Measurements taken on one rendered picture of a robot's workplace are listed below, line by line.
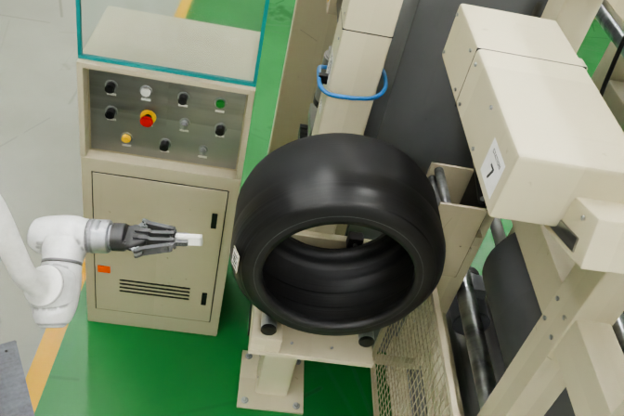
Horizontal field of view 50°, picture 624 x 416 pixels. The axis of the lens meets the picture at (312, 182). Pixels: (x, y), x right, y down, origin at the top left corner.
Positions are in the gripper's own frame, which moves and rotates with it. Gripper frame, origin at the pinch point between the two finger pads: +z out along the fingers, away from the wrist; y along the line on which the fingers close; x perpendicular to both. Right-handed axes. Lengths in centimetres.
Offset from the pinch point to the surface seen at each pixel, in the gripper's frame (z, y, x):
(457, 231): 77, 20, 12
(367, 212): 44, -11, -23
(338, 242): 42, 24, 24
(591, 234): 78, -44, -50
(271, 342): 22.6, -10.1, 29.6
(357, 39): 42, 27, -47
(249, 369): 12, 37, 113
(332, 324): 39.3, -11.1, 19.4
